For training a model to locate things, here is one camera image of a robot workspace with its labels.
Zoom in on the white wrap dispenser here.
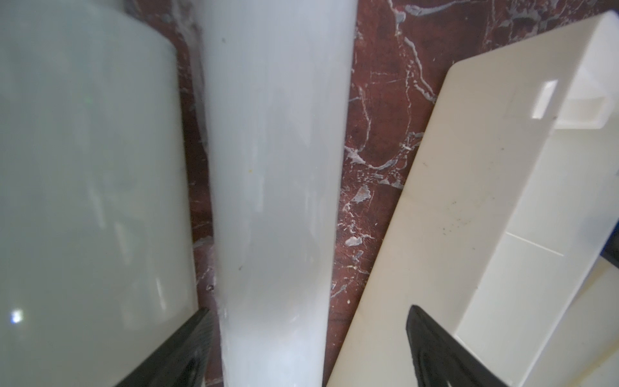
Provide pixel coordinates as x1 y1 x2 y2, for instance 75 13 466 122
327 8 618 386

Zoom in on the long left plastic wrap roll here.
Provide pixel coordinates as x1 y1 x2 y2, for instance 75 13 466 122
1 1 197 386

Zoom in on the short plastic wrap roll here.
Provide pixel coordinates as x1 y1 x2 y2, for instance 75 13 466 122
196 1 358 386

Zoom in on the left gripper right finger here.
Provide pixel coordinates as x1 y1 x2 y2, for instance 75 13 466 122
406 305 506 387

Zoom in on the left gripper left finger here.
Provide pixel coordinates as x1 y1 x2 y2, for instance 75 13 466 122
117 308 213 387

